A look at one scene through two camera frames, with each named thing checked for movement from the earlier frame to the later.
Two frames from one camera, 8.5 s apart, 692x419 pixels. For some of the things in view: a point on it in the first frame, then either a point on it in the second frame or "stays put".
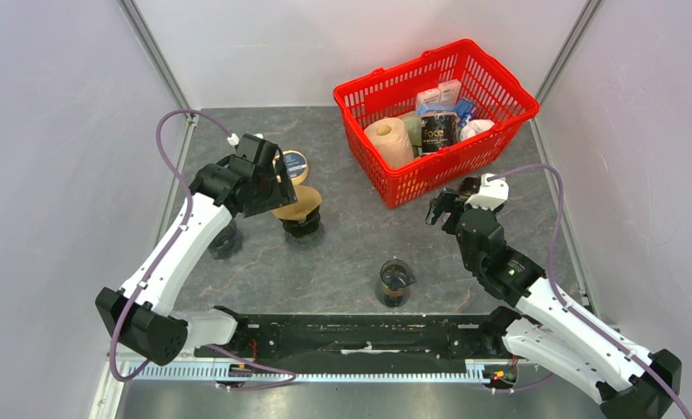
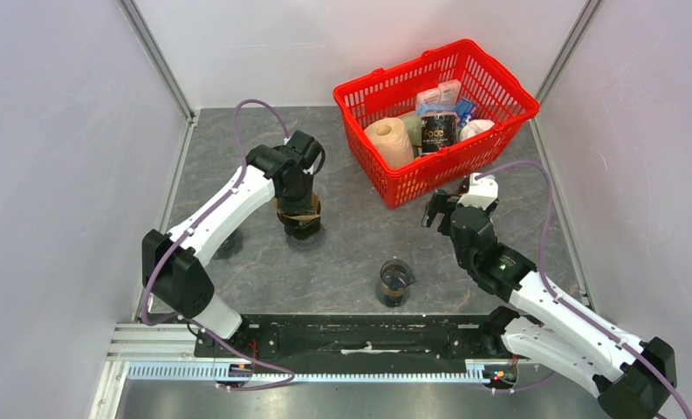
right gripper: x=448 y=200 stays put
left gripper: x=283 y=191 -> x=304 y=205
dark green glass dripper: x=300 y=229 stays put
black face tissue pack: x=438 y=131 stays put
